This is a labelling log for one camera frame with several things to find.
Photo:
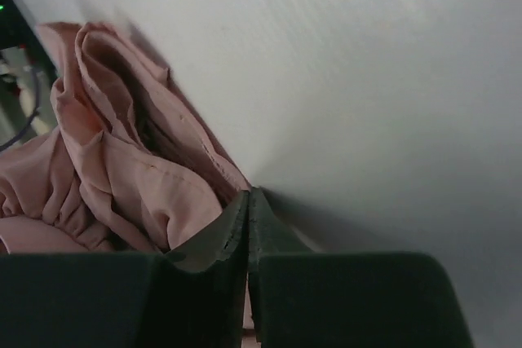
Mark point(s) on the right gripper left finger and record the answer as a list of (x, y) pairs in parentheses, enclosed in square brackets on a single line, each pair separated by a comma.
[(192, 296)]

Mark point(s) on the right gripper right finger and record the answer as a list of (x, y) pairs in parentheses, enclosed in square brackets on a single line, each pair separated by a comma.
[(302, 298)]

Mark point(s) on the dusty pink ruffled skirt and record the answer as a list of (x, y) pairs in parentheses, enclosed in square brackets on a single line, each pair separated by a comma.
[(129, 164)]

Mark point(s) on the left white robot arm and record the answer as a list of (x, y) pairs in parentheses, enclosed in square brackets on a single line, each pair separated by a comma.
[(15, 31)]

